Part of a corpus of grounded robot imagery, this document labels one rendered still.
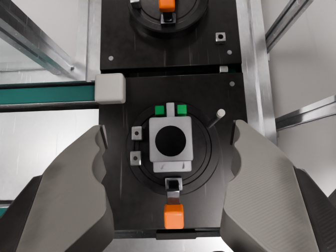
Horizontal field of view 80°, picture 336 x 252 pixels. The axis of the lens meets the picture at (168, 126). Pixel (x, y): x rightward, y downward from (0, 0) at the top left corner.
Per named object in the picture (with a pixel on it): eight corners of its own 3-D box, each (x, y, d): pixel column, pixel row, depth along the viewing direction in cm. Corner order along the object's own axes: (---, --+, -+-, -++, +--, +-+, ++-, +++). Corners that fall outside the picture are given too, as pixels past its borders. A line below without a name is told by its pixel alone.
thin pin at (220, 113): (211, 127, 30) (225, 116, 22) (206, 128, 30) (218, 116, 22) (211, 122, 30) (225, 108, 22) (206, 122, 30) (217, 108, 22)
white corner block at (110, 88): (128, 106, 35) (122, 99, 31) (102, 107, 35) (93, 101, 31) (128, 80, 36) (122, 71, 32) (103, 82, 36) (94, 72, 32)
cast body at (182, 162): (190, 170, 26) (195, 174, 19) (155, 171, 26) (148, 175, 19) (187, 105, 27) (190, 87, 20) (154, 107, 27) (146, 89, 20)
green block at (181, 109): (185, 120, 30) (186, 113, 25) (177, 121, 30) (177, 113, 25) (184, 113, 30) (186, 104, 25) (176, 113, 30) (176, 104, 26)
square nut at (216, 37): (224, 44, 34) (226, 40, 33) (215, 44, 34) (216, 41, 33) (223, 35, 34) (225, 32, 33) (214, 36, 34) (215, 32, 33)
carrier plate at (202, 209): (253, 223, 31) (258, 228, 29) (100, 226, 32) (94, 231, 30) (239, 76, 35) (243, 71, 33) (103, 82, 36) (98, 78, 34)
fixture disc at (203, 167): (221, 192, 30) (224, 195, 28) (128, 195, 31) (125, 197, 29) (214, 102, 33) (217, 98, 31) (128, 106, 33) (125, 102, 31)
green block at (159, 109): (166, 121, 30) (164, 114, 25) (158, 121, 30) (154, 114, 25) (166, 113, 31) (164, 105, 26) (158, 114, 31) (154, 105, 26)
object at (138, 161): (142, 165, 29) (140, 165, 28) (132, 165, 29) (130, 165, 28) (142, 151, 30) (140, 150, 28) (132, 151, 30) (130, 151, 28)
